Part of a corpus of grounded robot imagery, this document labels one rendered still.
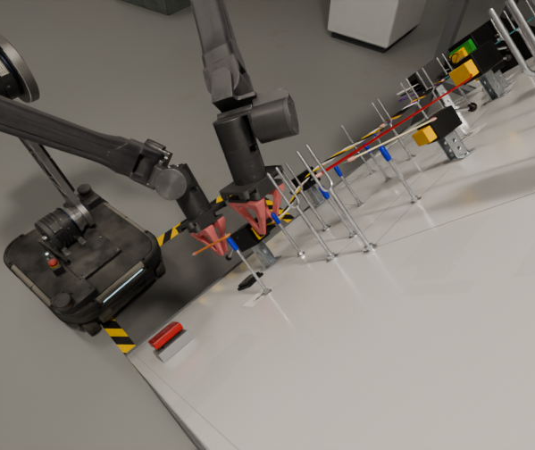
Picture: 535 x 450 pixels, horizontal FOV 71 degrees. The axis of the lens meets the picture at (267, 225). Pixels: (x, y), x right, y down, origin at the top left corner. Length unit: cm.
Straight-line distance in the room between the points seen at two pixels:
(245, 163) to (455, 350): 44
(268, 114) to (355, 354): 38
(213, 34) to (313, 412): 58
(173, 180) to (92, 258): 126
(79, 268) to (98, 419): 64
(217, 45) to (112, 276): 135
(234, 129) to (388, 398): 45
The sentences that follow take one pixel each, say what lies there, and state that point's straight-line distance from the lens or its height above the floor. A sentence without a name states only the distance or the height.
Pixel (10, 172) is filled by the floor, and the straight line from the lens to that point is 304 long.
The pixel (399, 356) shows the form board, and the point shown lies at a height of 145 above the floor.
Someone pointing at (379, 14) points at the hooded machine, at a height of 34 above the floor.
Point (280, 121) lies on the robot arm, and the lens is 56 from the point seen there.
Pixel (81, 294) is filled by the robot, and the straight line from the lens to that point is 178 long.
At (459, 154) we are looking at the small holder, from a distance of 61.
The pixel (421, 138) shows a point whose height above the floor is 134.
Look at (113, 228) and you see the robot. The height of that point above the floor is 24.
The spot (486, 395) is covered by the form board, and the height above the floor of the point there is 150.
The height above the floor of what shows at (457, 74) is 130.
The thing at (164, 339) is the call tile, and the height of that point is 113.
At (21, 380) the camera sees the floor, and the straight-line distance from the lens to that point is 205.
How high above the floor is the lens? 167
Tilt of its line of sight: 50 degrees down
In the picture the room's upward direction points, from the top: straight up
